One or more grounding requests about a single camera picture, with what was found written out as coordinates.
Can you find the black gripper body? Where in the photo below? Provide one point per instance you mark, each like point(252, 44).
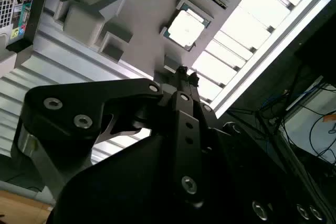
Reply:
point(136, 187)

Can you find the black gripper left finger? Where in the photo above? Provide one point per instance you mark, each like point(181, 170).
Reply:
point(65, 108)

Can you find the CPU with silver top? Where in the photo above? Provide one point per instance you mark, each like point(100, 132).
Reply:
point(185, 27)

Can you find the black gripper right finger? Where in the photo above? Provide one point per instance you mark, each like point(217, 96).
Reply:
point(208, 129)

